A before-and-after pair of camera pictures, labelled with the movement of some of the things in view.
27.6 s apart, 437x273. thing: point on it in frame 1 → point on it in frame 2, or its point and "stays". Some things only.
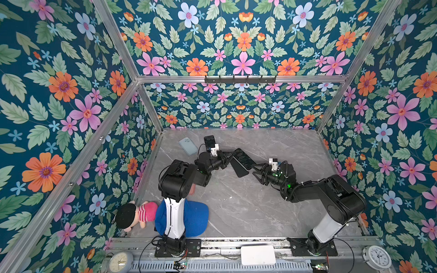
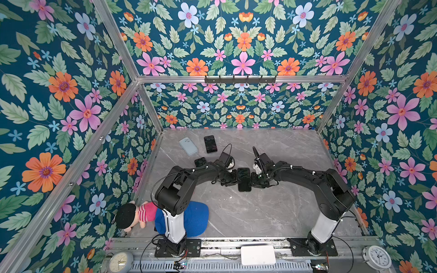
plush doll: [128, 214] stays
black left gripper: [222, 160] → [234, 180]
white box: [260, 255] stays
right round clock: [376, 257] stays
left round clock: [121, 261] stays
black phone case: [241, 163] → [244, 183]
